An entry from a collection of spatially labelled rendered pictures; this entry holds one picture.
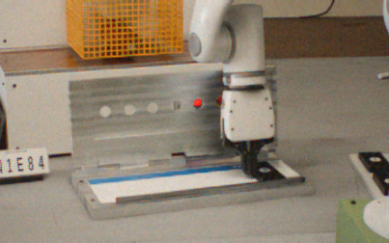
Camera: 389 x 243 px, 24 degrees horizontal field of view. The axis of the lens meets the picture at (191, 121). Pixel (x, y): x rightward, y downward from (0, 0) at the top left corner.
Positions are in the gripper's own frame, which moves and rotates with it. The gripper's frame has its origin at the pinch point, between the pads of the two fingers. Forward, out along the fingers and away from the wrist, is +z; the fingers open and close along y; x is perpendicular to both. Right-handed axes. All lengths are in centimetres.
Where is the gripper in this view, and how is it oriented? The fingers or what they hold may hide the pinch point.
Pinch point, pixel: (249, 164)
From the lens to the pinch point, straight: 181.5
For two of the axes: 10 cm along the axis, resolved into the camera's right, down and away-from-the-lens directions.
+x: -3.1, -0.7, 9.5
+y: 9.5, -0.8, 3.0
